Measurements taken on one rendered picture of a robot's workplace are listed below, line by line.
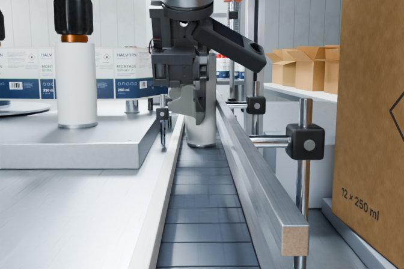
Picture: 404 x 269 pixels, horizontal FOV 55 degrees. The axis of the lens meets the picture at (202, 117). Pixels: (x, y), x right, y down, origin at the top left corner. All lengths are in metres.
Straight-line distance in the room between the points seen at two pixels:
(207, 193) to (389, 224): 0.19
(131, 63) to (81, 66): 0.24
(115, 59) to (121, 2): 3.85
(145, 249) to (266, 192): 0.09
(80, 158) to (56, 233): 0.28
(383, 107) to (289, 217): 0.23
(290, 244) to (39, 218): 0.42
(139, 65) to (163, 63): 0.58
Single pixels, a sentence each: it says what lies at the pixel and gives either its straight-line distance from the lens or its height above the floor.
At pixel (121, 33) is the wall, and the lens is 4.92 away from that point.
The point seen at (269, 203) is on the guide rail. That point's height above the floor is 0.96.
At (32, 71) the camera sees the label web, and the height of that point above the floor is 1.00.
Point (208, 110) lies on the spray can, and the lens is 0.66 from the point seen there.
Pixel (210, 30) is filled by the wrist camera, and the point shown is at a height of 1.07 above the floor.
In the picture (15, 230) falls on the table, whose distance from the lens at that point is 0.53.
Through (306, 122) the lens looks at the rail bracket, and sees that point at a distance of 0.36.
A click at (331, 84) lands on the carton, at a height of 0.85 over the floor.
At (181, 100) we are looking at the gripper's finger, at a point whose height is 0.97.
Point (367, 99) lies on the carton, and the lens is 0.41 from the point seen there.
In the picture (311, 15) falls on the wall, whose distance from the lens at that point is 5.30.
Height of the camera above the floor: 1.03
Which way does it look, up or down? 8 degrees down
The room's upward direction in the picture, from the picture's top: straight up
